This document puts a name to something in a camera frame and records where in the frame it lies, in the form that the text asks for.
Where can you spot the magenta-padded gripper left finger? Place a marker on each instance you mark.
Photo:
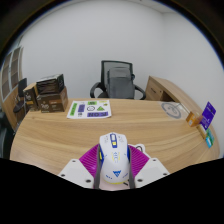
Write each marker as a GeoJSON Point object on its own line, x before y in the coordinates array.
{"type": "Point", "coordinates": [76, 171]}

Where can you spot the purple card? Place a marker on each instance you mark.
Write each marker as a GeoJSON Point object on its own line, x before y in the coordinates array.
{"type": "Point", "coordinates": [208, 115]}

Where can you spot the wooden shelf cabinet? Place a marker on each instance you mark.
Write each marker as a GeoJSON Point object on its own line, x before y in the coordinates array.
{"type": "Point", "coordinates": [10, 96]}

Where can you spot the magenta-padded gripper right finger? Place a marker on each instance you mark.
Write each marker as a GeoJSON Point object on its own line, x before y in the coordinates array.
{"type": "Point", "coordinates": [151, 170]}

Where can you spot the round grey pad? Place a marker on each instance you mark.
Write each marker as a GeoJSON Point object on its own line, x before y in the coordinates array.
{"type": "Point", "coordinates": [171, 110]}

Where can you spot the white sheet, green purple prints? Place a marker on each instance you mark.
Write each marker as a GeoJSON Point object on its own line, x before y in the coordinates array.
{"type": "Point", "coordinates": [89, 109]}

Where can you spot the teal card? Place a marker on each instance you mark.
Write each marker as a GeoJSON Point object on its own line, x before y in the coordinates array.
{"type": "Point", "coordinates": [209, 138]}

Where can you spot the tall brown cardboard box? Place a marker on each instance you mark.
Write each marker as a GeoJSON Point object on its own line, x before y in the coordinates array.
{"type": "Point", "coordinates": [30, 96]}

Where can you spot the grey backpack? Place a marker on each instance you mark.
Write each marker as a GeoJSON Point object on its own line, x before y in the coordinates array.
{"type": "Point", "coordinates": [120, 83]}

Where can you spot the white computer mouse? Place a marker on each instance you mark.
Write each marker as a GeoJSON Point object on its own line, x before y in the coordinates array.
{"type": "Point", "coordinates": [114, 156]}

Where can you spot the black mesh office chair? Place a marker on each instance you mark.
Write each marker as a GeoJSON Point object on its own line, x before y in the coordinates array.
{"type": "Point", "coordinates": [104, 68]}

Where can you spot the wooden side desk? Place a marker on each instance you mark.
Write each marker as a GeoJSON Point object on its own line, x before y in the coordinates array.
{"type": "Point", "coordinates": [160, 87]}

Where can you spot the black armchair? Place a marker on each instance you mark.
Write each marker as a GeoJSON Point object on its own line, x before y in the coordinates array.
{"type": "Point", "coordinates": [4, 136]}

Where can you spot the small orange box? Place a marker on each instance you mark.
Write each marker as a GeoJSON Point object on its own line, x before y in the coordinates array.
{"type": "Point", "coordinates": [193, 119]}

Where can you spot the wide brown cardboard box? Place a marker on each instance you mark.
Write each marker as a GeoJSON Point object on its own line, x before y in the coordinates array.
{"type": "Point", "coordinates": [53, 102]}

